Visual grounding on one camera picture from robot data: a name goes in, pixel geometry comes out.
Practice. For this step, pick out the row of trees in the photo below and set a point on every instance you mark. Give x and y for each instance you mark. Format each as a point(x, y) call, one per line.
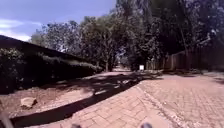
point(133, 33)

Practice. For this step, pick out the robot's own part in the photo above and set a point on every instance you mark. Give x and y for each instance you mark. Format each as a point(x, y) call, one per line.
point(76, 126)
point(146, 125)

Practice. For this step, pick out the small white sign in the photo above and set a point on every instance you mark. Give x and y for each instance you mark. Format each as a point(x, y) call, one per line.
point(141, 67)

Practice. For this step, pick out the bare dirt verge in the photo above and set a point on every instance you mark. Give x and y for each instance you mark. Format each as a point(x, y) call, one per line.
point(50, 95)

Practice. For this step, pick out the pale stone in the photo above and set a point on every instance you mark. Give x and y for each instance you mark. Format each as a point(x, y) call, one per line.
point(28, 102)

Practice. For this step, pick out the green hedge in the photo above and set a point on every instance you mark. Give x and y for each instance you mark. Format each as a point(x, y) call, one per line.
point(40, 68)

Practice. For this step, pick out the red brick road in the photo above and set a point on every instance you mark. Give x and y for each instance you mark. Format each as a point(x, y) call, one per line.
point(190, 100)

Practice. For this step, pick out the long boundary wall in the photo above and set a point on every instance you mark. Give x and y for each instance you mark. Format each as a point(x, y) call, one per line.
point(20, 45)

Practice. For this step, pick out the red brick path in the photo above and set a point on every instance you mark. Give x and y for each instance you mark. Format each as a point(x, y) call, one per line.
point(116, 111)

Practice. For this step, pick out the brown wooden fence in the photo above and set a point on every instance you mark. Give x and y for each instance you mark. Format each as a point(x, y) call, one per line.
point(196, 58)

